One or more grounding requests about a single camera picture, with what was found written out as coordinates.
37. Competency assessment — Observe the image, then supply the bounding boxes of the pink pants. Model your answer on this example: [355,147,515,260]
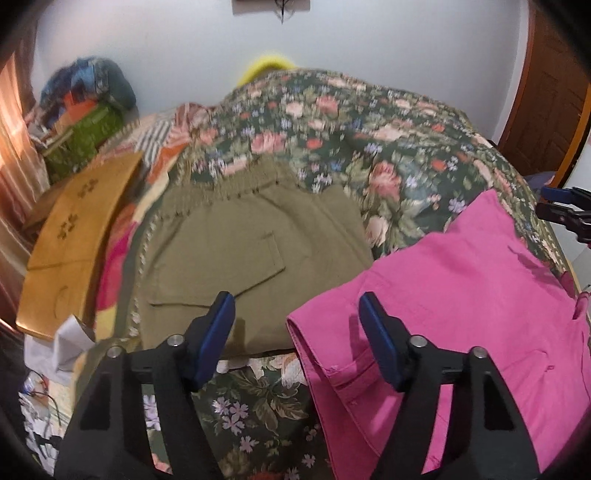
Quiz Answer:
[287,190,590,479]

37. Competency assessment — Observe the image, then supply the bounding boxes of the olive green folded pants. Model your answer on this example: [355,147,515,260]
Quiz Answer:
[133,156,373,358]

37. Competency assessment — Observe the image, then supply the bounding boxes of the brown wooden door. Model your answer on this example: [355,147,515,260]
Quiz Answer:
[499,2,590,187]

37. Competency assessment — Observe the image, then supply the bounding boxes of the green storage box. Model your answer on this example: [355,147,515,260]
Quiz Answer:
[41,104,124,185]

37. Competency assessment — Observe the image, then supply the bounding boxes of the floral bedspread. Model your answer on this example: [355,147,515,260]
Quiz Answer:
[73,68,583,480]

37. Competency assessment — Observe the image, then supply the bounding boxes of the pile of blue clothes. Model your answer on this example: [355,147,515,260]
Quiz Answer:
[38,56,136,112]

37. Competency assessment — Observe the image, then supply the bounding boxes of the pink striped curtain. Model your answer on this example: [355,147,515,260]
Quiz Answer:
[1,25,49,325]

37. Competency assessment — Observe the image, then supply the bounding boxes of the striped patchwork blanket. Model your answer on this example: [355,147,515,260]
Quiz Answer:
[89,103,212,184]

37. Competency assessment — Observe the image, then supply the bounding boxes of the yellow curved bed rail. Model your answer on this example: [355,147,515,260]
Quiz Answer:
[238,54,297,87]

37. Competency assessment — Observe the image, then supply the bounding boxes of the wooden lap desk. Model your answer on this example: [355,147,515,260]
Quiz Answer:
[16,152,142,341]

